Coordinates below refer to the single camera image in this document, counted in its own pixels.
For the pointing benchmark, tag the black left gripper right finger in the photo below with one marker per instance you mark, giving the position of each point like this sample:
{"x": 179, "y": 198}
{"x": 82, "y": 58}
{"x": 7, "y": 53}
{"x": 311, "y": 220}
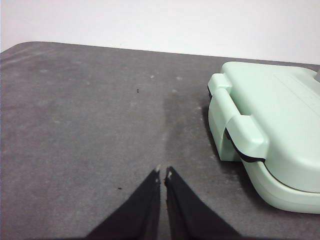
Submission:
{"x": 190, "y": 215}

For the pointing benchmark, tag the mint green hinged grill cover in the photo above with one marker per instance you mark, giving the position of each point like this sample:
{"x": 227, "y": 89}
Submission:
{"x": 275, "y": 100}

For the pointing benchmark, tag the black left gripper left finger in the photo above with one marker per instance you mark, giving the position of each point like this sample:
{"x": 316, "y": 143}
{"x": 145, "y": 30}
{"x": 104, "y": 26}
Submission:
{"x": 142, "y": 212}

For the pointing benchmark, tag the mint green cooker base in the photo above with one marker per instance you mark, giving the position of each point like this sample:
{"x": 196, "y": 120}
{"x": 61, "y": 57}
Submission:
{"x": 275, "y": 196}

